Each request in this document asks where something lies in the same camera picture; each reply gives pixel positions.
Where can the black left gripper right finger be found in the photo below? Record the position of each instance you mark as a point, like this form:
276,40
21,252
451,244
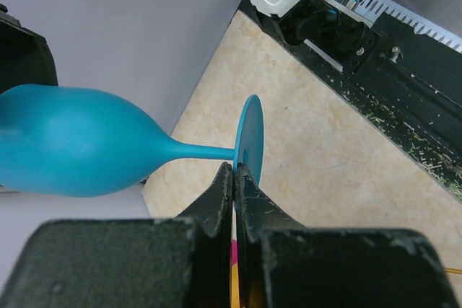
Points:
282,263

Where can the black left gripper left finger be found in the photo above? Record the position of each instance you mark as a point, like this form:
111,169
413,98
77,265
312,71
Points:
184,261

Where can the blue wine glass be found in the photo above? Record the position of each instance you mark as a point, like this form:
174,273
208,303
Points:
81,142

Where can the gold wire glass rack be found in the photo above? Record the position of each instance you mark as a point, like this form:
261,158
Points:
453,271

